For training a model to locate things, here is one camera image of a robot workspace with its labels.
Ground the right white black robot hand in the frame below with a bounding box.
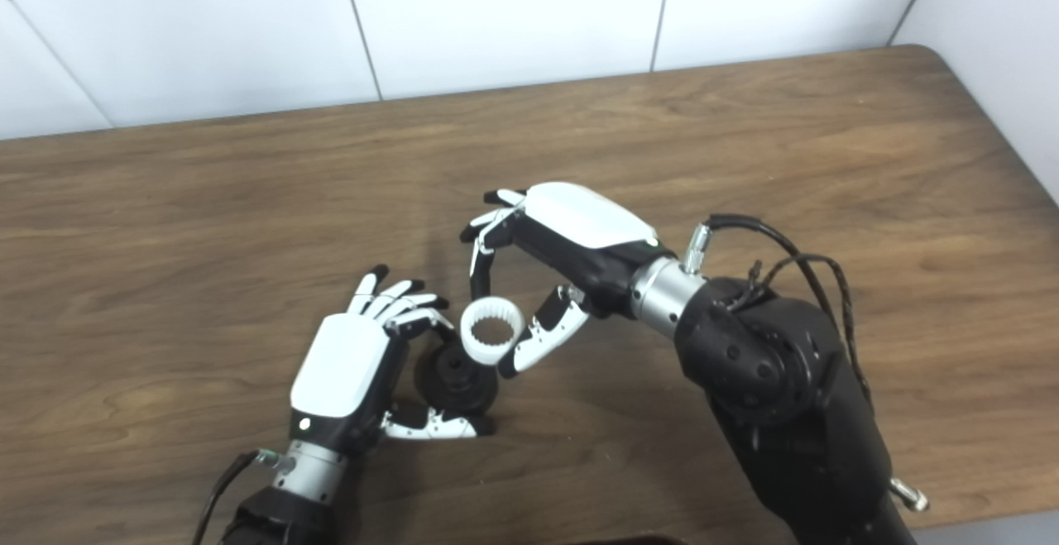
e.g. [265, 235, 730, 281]
[460, 182, 663, 379]

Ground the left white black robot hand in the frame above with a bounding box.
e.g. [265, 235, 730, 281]
[288, 265, 496, 457]

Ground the round black part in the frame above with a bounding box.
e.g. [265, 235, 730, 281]
[414, 338, 501, 414]

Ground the white ring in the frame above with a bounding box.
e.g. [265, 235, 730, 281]
[459, 298, 526, 365]

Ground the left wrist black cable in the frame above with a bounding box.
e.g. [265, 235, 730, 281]
[192, 450, 295, 545]

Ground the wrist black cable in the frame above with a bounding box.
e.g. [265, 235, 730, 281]
[683, 214, 875, 414]
[192, 450, 295, 545]

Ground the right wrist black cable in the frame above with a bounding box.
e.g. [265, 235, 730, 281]
[683, 214, 875, 414]

